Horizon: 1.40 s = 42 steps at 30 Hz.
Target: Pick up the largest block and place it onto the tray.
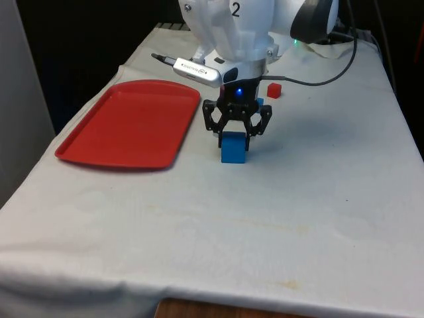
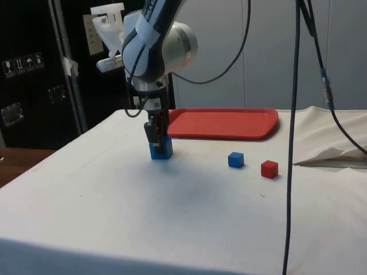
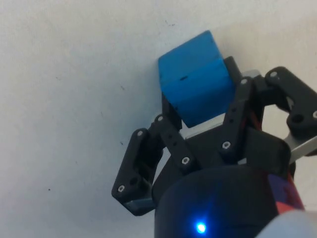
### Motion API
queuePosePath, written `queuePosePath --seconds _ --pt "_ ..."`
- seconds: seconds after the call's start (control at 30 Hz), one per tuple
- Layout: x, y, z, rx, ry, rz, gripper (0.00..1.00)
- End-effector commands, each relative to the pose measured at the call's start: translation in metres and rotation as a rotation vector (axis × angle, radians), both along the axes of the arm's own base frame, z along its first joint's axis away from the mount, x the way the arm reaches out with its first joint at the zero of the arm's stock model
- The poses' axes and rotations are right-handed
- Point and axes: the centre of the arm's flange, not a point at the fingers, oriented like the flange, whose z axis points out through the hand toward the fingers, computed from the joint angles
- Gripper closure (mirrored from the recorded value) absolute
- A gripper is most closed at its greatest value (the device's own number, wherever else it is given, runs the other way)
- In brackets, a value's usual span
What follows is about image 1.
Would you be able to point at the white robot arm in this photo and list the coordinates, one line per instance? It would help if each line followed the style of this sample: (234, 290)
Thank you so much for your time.
(232, 30)

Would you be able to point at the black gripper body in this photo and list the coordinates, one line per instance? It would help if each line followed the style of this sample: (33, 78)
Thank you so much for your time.
(239, 96)

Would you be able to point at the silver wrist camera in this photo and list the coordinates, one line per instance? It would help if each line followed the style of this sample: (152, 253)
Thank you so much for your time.
(198, 71)

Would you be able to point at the large blue block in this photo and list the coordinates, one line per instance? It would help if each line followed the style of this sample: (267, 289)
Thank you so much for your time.
(233, 149)

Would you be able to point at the red tray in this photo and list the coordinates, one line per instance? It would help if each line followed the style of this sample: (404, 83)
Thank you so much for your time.
(129, 126)

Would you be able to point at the small red cube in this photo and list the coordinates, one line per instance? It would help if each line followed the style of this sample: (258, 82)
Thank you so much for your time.
(274, 91)

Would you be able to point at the small blue block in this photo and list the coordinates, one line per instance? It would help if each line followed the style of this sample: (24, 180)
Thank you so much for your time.
(260, 102)

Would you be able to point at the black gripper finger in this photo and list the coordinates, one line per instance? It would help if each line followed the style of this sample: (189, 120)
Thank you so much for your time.
(212, 116)
(260, 122)

